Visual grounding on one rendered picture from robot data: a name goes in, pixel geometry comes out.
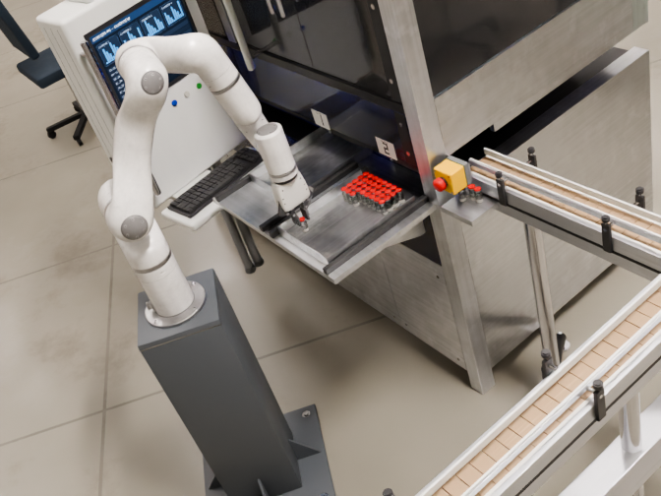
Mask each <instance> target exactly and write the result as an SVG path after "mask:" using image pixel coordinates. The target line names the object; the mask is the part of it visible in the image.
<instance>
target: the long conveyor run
mask: <svg viewBox="0 0 661 496"><path fill-rule="evenodd" d="M541 356H542V358H544V359H543V360H542V367H543V373H544V380H542V381H541V382H540V383H539V384H538V385H537V386H536V387H535V388H534V389H533V390H531V391H530V392H529V393H528V394H527V395H526V396H525V397H524V398H523V399H521V400H520V401H519V402H518V403H517V404H516V405H515V406H514V407H512V408H511V409H510V410H509V411H508V412H507V413H506V414H505V415H504V416H503V417H501V418H500V419H499V420H498V421H497V422H496V423H495V424H494V425H493V426H491V427H490V428H489V429H488V430H487V431H486V432H485V433H484V434H483V435H482V436H480V437H479V438H478V439H477V440H476V441H475V442H474V443H473V444H472V445H470V446H469V447H468V448H467V449H466V450H465V451H464V452H463V453H462V454H461V455H459V456H458V457H457V458H456V459H455V460H454V461H453V462H452V463H451V464H449V465H448V466H447V467H446V468H445V469H444V470H443V471H442V472H440V473H439V474H438V475H437V476H436V477H435V478H434V479H433V480H432V481H431V482H429V483H428V484H427V485H426V486H425V487H424V488H423V489H422V490H421V491H419V492H418V493H417V494H416V495H415V496H531V495H532V494H534V493H535V492H536V491H537V490H538V489H539V488H540V487H541V486H542V485H543V484H544V483H545V482H546V481H547V480H548V479H549V478H550V477H551V476H552V475H553V474H554V473H555V472H556V471H557V470H558V469H559V468H560V467H561V466H562V465H563V464H564V463H565V462H567V461H568V460H569V459H570V458H571V457H572V456H573V455H574V454H575V453H576V452H577V451H578V450H579V449H580V448H581V447H582V446H583V445H584V444H585V443H586V442H587V441H588V440H589V439H590V438H591V437H592V436H593V435H594V434H595V433H596V432H597V431H598V430H599V429H600V428H602V427H603V426H604V425H605V424H606V423H607V422H608V421H609V420H610V419H611V418H612V417H613V416H614V415H615V414H616V413H617V412H618V411H619V410H620V409H621V408H622V407H623V406H624V405H625V404H626V403H627V402H628V401H629V400H630V399H631V398H632V397H633V396H635V395H636V394H637V393H638V392H639V391H640V390H641V389H642V388H643V387H644V386H645V385H646V384H647V383H648V382H649V381H650V380H651V379H652V378H653V377H654V376H655V375H656V374H657V373H658V372H659V371H660V370H661V274H660V275H659V276H658V277H657V278H656V279H654V280H653V281H652V282H651V283H650V284H649V285H648V286H647V287H645V288H644V289H643V290H642V291H641V292H640V293H639V294H638V295H637V296H635V297H634V298H633V299H632V300H631V301H630V302H629V303H628V304H627V305H626V306H624V307H623V308H622V309H621V310H620V311H619V312H618V313H617V314H616V315H614V316H613V317H612V318H611V319H610V320H609V321H608V322H607V323H606V324H605V325H603V326H602V327H601V328H600V329H599V330H598V331H597V332H596V333H595V334H593V335H592V336H591V337H590V338H589V339H588V340H587V341H586V342H585V343H583V344H582V345H581V346H580V347H579V348H578V349H577V350H576V351H575V352H573V353H572V354H571V355H570V356H569V357H568V358H567V359H566V360H565V361H563V362H562V363H561V364H560V365H559V366H558V367H557V366H555V365H554V364H553V360H552V356H551V351H550V349H547V348H545V349H542V350H541Z"/></svg>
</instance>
